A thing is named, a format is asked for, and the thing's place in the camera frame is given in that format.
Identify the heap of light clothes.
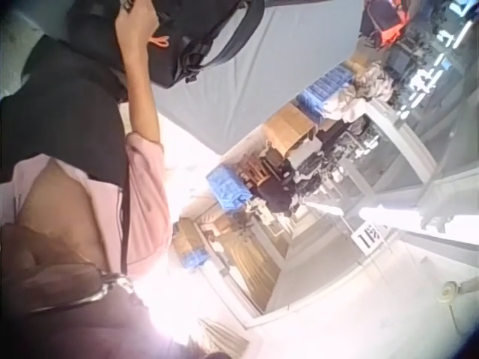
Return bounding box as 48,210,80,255
322,62,398,125

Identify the person's right hand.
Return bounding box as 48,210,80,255
113,0,160,57

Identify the heap of dark clothes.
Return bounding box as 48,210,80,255
257,149,345,218

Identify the brown cardboard box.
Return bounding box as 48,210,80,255
170,217,205,259
263,107,320,159

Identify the white tape roll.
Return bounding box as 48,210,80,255
439,280,460,304

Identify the white sign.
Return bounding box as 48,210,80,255
351,223,387,258

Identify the blue plastic crate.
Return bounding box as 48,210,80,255
296,65,356,125
205,164,252,213
182,248,210,271

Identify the black backpack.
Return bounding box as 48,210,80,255
67,0,267,90

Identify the black and orange bag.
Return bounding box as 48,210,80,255
358,0,412,52

